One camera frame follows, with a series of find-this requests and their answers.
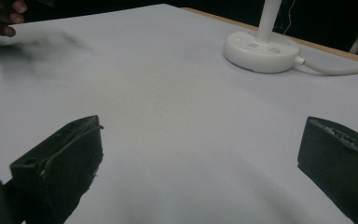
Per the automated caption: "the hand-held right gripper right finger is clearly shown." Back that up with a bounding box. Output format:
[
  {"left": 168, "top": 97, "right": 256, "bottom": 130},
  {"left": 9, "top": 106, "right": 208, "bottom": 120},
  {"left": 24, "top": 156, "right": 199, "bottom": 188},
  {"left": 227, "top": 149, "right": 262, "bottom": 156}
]
[{"left": 296, "top": 116, "right": 358, "bottom": 224}]

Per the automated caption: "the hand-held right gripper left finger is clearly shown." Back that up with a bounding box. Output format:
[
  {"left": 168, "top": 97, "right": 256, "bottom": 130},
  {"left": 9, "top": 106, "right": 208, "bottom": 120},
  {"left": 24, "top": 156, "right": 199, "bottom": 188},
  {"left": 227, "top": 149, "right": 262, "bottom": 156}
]
[{"left": 9, "top": 115, "right": 104, "bottom": 224}]

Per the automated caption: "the white desk lamp base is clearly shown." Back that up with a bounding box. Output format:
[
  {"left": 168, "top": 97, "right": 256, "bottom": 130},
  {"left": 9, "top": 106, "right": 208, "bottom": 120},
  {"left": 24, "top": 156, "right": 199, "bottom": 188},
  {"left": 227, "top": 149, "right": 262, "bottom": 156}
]
[{"left": 223, "top": 0, "right": 301, "bottom": 75}]

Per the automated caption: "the white lamp cable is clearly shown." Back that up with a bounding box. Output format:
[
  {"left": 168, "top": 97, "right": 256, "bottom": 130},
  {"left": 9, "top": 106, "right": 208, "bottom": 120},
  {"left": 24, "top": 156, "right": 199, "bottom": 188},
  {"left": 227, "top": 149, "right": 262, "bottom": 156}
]
[{"left": 294, "top": 55, "right": 358, "bottom": 77}]

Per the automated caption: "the thin hanging wire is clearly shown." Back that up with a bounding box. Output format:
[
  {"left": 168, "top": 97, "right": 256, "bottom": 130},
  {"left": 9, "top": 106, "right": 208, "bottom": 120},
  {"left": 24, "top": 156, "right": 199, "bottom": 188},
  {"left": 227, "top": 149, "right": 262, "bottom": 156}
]
[{"left": 281, "top": 0, "right": 296, "bottom": 35}]

